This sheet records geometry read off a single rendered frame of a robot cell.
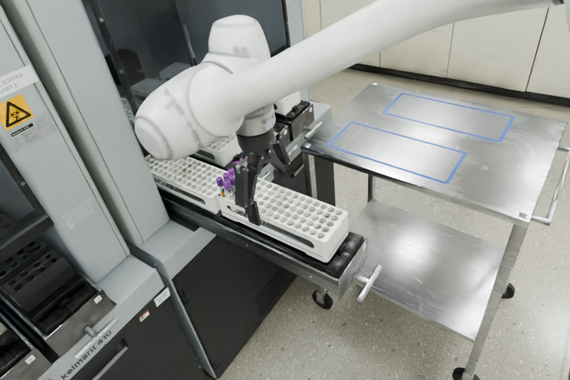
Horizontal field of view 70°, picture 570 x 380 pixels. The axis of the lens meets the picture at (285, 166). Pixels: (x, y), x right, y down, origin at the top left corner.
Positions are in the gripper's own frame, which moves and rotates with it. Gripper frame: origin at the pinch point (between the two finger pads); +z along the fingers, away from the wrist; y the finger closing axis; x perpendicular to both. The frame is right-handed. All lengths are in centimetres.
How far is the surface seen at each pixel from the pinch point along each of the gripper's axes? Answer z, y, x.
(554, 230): 88, 116, -63
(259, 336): 88, 5, 23
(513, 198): 6, 32, -46
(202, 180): 2.1, 0.1, 21.7
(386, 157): 5.6, 33.7, -14.1
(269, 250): 7.8, -6.7, -4.0
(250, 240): 7.3, -6.7, 1.3
